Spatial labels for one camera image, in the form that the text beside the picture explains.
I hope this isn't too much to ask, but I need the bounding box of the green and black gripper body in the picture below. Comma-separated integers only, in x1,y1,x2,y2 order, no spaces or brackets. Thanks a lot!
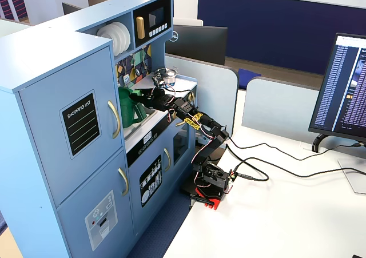
148,93,175,112

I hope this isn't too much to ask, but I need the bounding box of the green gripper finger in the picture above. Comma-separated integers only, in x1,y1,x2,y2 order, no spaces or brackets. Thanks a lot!
134,88,155,97
130,94,152,108

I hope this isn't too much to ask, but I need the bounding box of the green recipient lid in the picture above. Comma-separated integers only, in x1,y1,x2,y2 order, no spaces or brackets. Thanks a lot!
118,86,144,98

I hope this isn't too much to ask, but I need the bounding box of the green recipient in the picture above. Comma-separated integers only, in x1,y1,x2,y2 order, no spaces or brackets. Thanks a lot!
118,86,148,129

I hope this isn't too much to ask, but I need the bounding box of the steel ladle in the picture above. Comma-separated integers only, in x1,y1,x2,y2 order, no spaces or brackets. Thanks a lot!
134,50,142,76

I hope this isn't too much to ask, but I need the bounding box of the steel toy pot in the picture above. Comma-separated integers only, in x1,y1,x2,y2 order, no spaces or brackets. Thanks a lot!
153,67,180,86

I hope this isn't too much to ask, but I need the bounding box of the grey toy sink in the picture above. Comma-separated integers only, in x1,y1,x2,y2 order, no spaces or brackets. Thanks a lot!
124,109,161,140

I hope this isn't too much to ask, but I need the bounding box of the yellow tape band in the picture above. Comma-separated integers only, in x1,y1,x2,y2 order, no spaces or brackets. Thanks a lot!
184,112,203,129

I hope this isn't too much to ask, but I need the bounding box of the blue oven door with window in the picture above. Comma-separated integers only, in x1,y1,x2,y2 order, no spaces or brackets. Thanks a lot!
168,109,198,178

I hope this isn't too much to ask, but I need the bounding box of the grey desk divider panel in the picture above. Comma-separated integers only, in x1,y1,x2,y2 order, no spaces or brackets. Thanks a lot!
165,54,240,136
241,76,323,133

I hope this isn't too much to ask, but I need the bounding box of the white toy plate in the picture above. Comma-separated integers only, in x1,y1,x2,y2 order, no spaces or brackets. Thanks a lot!
117,21,132,53
110,23,127,55
96,25,121,56

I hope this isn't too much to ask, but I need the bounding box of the black shopping list board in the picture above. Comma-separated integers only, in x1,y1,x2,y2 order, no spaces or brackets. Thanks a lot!
59,92,102,160

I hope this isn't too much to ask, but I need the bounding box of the black Dell monitor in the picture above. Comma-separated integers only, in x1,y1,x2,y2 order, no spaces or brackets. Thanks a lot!
165,24,229,66

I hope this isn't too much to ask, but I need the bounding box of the white box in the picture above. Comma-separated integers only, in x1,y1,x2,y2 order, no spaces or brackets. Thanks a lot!
173,17,204,27

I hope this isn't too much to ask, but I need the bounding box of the black dishwasher sticker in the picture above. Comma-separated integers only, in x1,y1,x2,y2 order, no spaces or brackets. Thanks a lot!
139,154,163,209

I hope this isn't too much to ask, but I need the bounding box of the black toy microwave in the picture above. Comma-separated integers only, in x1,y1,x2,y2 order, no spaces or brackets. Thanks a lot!
133,0,172,49

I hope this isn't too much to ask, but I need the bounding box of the blue dishwasher door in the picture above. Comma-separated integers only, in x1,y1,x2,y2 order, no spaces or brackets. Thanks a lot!
128,123,175,241

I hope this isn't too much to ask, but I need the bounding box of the black mounting plate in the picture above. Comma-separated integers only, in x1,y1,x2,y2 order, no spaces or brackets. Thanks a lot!
179,180,201,197

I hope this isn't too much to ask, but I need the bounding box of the blue seat cushion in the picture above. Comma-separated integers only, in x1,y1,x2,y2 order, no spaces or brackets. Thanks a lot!
237,68,262,89

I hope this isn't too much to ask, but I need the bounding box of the green motor controller board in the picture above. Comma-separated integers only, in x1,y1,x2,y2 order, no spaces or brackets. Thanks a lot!
227,168,238,186

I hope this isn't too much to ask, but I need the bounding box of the large blue fridge door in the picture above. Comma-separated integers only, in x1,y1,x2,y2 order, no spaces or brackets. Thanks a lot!
18,46,125,207

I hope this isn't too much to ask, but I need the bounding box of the blue toy kitchen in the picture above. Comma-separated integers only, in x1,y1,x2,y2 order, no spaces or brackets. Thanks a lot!
0,0,198,258

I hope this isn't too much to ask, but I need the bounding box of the small black monitor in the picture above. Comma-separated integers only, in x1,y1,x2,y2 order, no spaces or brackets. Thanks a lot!
62,2,82,15

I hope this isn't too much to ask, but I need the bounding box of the red table clamp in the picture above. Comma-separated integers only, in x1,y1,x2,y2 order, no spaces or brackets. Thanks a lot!
190,186,222,210

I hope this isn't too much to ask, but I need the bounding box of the blue freezer door with dispenser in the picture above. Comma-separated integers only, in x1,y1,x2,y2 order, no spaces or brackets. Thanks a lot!
56,150,135,258

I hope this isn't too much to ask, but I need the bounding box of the grey ice dispenser panel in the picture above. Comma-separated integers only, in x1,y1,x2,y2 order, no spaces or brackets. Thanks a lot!
85,189,118,252

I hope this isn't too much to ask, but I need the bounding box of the lit computer monitor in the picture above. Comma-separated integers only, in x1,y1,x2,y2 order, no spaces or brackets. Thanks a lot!
308,32,366,143

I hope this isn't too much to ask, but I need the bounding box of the gold fridge door handle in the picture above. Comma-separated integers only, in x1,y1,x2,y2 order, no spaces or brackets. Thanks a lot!
107,100,121,140

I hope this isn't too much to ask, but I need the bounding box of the gold dishwasher door handle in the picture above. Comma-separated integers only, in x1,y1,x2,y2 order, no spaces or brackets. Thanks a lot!
163,148,172,173

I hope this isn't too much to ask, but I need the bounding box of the gold microwave handle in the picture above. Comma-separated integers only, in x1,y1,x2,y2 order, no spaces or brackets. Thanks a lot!
135,16,145,39

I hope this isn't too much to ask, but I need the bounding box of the gold freezer door handle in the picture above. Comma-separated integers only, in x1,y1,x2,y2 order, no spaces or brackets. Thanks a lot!
118,167,129,197

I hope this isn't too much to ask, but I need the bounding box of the black long cable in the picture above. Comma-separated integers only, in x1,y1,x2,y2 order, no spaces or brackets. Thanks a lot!
224,134,366,158

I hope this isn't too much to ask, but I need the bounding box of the black looped cable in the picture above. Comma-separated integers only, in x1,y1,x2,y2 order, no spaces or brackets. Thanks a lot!
225,143,366,183

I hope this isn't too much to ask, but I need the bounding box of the silver monitor base plate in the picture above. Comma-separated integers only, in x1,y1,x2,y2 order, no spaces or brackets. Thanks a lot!
337,157,366,196

